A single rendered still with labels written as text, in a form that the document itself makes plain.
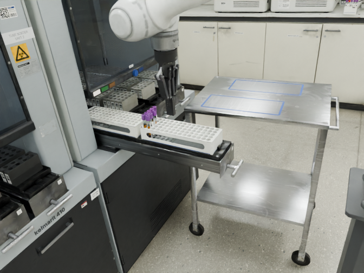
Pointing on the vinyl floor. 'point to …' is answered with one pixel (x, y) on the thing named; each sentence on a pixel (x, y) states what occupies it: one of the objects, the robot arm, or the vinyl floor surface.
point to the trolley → (213, 189)
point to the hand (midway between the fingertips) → (170, 105)
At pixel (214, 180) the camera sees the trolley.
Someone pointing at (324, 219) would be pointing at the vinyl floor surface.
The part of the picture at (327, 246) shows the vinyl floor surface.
